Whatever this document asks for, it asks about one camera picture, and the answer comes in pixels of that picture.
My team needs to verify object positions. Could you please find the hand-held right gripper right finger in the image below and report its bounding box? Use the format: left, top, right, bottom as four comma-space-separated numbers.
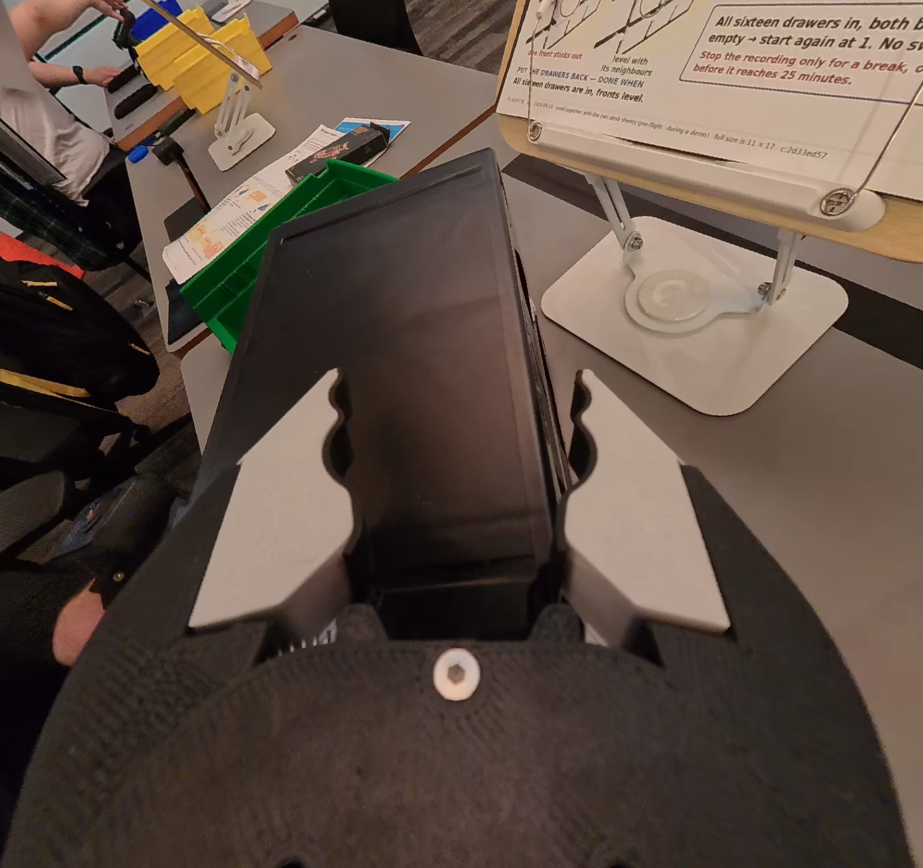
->
555, 368, 732, 642

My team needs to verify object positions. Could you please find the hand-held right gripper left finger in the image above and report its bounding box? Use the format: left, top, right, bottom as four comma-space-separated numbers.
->
187, 368, 360, 634

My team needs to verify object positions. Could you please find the green plastic bin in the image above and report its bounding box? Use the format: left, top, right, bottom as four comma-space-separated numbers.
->
180, 159, 399, 353

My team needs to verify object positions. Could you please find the black drawer cabinet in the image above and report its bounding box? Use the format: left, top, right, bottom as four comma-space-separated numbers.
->
189, 148, 578, 638

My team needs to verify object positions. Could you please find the person's left hand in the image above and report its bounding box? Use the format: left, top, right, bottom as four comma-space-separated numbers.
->
52, 587, 111, 667

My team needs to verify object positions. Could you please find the white instruction leaflet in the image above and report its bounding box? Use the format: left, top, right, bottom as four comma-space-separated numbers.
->
162, 134, 347, 285

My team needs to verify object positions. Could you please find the black backpack yellow trim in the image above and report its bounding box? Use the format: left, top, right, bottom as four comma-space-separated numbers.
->
0, 233, 161, 422

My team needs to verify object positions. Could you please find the orange striped cloth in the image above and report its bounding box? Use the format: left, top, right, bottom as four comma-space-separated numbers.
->
0, 232, 84, 281

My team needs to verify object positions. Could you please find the small black box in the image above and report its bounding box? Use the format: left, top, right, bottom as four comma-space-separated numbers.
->
285, 121, 394, 187

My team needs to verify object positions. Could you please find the document stand with white base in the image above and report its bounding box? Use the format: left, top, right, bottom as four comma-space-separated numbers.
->
61, 0, 278, 173

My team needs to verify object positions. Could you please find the black rubber mallet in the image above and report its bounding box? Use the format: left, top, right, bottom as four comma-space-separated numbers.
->
150, 136, 212, 214

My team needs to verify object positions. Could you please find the blue printed leaflet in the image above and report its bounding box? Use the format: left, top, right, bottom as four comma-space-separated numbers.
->
335, 118, 412, 162

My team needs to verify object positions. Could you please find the black oblong pad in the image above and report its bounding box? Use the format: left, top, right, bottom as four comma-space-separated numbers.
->
107, 63, 161, 119

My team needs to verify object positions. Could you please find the stack of yellow bins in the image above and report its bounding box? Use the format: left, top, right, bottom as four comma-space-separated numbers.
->
136, 6, 274, 115

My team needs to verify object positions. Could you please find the blue plastic bin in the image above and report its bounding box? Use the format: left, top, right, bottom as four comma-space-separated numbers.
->
130, 0, 181, 43

